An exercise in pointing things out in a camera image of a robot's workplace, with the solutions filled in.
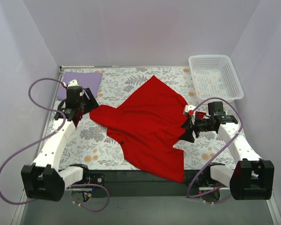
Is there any red t shirt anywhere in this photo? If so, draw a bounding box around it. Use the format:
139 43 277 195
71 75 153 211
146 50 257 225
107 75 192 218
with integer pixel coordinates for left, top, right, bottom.
89 75 194 183

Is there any white plastic basket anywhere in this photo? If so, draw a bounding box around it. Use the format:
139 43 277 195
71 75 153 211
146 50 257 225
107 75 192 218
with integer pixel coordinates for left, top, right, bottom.
188 54 244 102

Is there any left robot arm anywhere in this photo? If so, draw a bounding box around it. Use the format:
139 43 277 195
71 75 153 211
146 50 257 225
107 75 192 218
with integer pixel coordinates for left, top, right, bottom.
21 86 99 202

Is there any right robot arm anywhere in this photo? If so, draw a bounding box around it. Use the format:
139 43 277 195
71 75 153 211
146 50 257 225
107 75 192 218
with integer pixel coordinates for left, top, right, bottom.
179 97 274 200

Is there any folded purple t shirt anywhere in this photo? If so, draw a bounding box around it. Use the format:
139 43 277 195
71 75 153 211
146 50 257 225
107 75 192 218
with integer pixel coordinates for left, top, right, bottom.
62 72 103 97

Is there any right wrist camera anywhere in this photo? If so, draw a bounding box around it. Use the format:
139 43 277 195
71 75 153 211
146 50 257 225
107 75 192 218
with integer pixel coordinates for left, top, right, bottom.
183 105 206 124

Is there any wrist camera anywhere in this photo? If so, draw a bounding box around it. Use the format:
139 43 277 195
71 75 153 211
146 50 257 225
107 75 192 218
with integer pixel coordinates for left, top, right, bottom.
61 79 79 90
183 105 206 124

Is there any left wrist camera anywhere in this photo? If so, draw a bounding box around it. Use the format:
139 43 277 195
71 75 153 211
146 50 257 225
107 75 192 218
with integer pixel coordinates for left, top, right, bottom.
61 79 79 90

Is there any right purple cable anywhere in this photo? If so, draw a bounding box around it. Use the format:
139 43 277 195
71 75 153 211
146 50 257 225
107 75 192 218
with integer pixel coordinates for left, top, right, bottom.
186 97 244 205

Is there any purple cable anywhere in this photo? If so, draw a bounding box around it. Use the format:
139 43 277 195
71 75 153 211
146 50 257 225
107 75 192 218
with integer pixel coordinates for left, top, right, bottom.
186 97 244 205
0 78 110 213

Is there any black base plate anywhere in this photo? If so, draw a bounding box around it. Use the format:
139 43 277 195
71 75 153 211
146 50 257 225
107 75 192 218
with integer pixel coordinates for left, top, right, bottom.
70 170 230 199

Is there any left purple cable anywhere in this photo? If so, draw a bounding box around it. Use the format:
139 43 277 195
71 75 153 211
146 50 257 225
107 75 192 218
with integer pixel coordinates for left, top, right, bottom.
0 78 110 213

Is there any aluminium frame rail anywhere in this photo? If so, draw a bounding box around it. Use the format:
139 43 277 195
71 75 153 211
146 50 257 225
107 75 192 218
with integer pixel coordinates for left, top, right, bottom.
11 191 27 225

